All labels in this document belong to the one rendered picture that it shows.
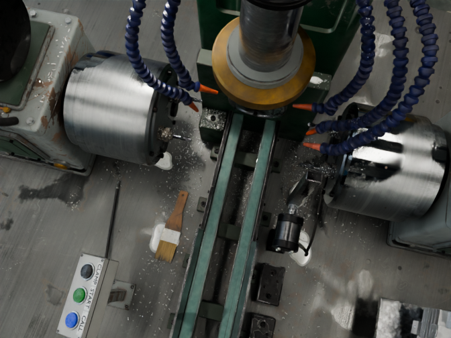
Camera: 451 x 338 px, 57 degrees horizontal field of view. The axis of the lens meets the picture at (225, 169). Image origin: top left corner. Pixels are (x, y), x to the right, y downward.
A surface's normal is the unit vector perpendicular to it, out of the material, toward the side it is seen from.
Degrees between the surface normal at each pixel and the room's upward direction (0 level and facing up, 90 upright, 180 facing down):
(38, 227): 0
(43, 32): 0
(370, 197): 58
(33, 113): 0
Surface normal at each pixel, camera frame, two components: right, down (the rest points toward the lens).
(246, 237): 0.00, -0.26
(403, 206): -0.19, 0.66
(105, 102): -0.08, 0.08
